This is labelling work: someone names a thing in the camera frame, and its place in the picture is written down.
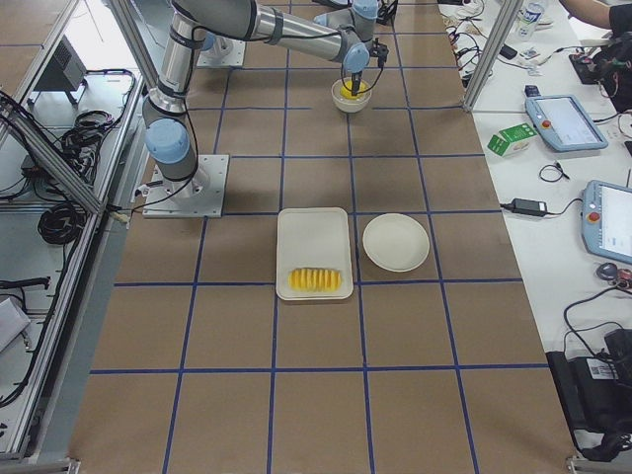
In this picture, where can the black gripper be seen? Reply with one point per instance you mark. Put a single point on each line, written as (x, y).
(356, 82)

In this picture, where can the yellow lemon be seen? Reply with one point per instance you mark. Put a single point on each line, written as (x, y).
(349, 92)

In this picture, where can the cream ceramic bowl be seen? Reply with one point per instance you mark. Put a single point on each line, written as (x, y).
(349, 106)

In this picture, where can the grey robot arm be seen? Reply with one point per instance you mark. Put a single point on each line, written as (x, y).
(344, 37)
(216, 46)

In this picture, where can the black dish rack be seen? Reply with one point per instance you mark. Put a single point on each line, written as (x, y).
(386, 9)

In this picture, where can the cream round plate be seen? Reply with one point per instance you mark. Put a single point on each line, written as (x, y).
(396, 242)

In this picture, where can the green white carton box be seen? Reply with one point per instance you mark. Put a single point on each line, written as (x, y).
(509, 141)

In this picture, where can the cream rectangular tray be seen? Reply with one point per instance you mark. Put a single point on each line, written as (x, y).
(315, 237)

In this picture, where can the sliced yellow mango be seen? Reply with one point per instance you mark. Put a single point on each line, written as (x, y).
(315, 280)

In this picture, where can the black power adapter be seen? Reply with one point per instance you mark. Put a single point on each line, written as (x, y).
(529, 207)

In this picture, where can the far blue teach pendant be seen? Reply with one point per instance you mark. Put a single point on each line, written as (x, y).
(564, 124)

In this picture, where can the blue teach pendant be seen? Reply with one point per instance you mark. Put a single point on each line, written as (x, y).
(606, 220)
(564, 124)

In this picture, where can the near blue teach pendant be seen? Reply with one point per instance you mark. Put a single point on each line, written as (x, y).
(606, 220)

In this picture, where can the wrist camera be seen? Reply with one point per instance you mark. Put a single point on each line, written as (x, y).
(379, 51)

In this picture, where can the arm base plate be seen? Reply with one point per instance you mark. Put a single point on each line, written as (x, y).
(202, 196)
(234, 59)

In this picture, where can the aluminium frame post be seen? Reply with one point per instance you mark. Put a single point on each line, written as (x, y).
(496, 39)

